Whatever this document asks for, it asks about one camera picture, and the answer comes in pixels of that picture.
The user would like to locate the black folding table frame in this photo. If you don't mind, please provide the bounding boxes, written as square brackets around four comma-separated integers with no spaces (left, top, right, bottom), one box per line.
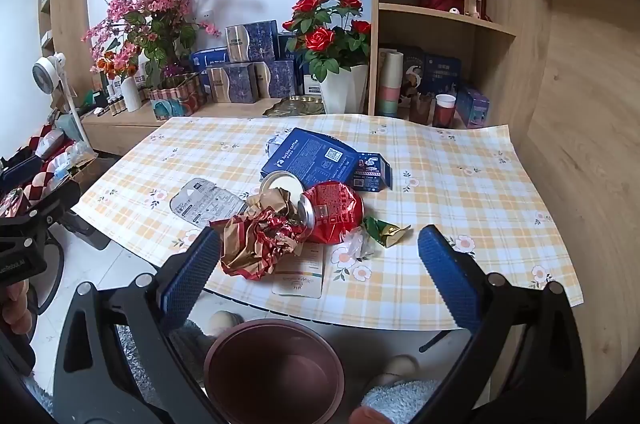
[419,329,463,352]

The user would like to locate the stack of pastel cups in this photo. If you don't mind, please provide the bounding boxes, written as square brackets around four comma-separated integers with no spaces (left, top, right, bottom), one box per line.
[376,48,403,117]

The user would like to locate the red cup with white lid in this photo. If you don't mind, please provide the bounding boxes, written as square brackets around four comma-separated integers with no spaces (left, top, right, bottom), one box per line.
[432,93,457,128]

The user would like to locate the white stand fan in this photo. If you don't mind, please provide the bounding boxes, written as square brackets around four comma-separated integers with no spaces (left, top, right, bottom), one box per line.
[32,52,96,155]

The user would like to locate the flat blue box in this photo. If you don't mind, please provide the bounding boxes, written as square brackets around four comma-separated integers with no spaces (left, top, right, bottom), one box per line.
[190,47,228,72]

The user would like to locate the green gold candy wrapper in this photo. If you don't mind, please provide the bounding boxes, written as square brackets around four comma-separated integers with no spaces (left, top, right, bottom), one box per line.
[362,215,412,249]

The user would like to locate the crushed red can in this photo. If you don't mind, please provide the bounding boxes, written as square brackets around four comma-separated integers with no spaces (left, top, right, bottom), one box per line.
[297,180,366,246]

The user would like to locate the red white patterned blanket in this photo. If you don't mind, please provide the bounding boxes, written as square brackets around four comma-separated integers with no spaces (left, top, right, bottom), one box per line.
[17,131,98,205]

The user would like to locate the wooden low cabinet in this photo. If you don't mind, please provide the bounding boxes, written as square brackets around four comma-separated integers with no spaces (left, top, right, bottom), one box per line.
[80,97,371,157]

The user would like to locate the person's fluffy trouser leg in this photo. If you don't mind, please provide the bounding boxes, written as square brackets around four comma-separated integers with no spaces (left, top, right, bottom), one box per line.
[117,319,216,400]
[360,379,431,424]

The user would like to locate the red rose artificial plant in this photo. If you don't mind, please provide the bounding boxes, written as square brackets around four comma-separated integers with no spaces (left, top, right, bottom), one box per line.
[281,0,373,82]

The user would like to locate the white bottle vase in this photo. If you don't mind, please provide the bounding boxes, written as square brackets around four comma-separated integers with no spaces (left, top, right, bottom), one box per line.
[120,74,143,112]

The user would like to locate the gold tray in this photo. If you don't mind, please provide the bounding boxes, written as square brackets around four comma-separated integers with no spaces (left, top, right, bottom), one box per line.
[262,93,325,119]

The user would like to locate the person's left fluffy trouser leg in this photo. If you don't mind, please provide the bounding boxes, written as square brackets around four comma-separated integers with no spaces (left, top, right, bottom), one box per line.
[117,319,216,400]

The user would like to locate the small blue carton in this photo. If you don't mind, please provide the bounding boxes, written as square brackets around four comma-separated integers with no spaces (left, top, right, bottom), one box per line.
[350,151,393,192]

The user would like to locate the blue box with white label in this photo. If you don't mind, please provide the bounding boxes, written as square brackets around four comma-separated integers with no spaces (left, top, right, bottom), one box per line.
[301,72,323,98]

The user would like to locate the clear plastic wrapper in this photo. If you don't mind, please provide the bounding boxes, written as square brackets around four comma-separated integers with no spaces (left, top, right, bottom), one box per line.
[342,229,376,261]

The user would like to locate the dark illustrated box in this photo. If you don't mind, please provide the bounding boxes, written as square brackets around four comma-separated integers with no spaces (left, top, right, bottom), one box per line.
[400,47,426,105]

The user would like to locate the white faceted vase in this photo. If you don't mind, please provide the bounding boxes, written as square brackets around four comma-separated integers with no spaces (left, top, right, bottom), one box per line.
[317,64,370,115]

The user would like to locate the maroon plastic bin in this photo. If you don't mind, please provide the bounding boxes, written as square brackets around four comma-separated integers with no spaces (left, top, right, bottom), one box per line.
[202,318,346,424]

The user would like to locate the white paper pouch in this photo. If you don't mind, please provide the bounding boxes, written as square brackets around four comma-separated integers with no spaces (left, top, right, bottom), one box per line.
[272,241,326,300]

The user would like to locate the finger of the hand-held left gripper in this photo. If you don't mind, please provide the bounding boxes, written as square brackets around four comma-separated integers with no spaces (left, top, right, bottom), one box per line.
[0,154,45,185]
[0,180,83,232]

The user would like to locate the blue text box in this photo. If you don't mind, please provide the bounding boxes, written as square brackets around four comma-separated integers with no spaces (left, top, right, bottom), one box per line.
[424,54,462,98]

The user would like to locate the orange artificial flowers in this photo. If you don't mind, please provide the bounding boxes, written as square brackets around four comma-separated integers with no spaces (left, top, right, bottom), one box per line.
[92,52,141,80]

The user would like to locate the row of small brown bottles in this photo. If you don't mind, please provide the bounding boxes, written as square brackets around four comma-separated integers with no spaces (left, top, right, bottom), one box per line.
[102,84,126,115]

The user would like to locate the narrow wooden bookshelf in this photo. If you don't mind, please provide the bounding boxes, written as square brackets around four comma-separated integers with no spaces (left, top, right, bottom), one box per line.
[37,0,108,105]

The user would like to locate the beige slipper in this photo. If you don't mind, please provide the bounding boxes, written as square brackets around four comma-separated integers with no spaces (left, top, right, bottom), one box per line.
[372,354,421,387]
[207,310,246,337]

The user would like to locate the blue patterned silver gift box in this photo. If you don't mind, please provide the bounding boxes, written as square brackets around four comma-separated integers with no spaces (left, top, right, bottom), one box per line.
[224,20,279,62]
[254,60,297,99]
[205,63,258,102]

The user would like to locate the person's right fluffy trouser leg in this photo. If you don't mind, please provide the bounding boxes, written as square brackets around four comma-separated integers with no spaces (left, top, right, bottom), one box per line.
[360,379,431,424]

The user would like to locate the cream round lid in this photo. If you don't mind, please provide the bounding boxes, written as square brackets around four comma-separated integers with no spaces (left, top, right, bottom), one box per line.
[259,171,305,205]

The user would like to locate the red gold wrapper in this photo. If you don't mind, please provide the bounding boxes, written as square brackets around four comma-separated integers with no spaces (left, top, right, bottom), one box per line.
[209,187,308,281]

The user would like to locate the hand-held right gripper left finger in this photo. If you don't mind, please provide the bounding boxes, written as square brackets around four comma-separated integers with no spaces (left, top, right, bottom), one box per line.
[52,227,223,424]

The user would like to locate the large blue coffee box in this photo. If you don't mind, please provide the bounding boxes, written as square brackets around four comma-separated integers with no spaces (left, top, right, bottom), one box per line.
[260,127,361,197]

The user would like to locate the yellow plaid floral tablecloth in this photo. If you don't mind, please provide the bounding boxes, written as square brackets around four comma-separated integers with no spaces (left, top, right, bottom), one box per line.
[70,113,586,331]

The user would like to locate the brown glass cup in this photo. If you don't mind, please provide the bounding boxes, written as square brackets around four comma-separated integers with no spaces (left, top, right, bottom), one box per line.
[410,94,433,125]

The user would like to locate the floral tin box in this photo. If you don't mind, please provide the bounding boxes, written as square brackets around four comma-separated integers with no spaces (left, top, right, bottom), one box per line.
[147,72,208,121]

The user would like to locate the person's left hand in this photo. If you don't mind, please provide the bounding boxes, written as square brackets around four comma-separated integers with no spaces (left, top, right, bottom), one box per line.
[0,281,33,337]

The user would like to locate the purple blue box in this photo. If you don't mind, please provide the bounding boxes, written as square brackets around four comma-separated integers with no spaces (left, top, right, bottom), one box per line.
[455,84,491,128]

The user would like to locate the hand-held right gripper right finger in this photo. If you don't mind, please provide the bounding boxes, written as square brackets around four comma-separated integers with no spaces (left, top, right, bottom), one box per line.
[417,224,588,424]

